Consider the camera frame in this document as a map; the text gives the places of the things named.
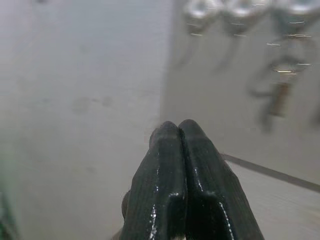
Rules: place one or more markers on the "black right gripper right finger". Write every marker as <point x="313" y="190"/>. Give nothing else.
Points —
<point x="210" y="180"/>

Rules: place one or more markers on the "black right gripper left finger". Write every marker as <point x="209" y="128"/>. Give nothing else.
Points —
<point x="162" y="180"/>

